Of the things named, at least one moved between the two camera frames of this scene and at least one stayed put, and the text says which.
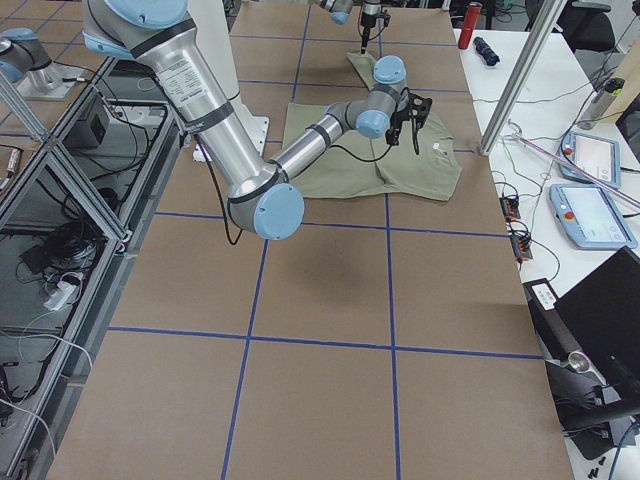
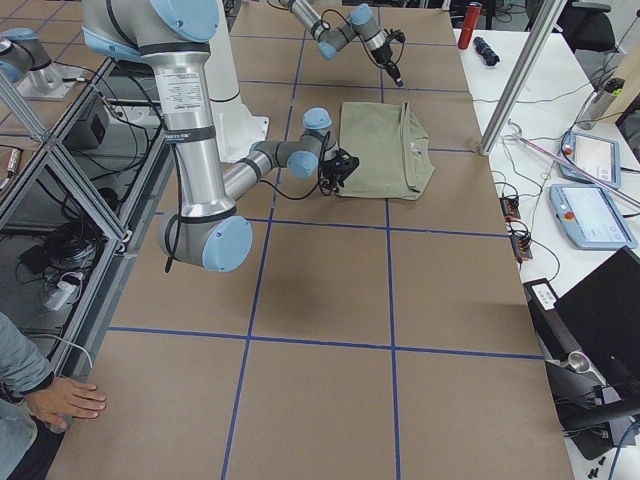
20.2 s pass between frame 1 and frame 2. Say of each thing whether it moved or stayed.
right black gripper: moved
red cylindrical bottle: stayed
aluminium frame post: stayed
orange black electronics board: stayed
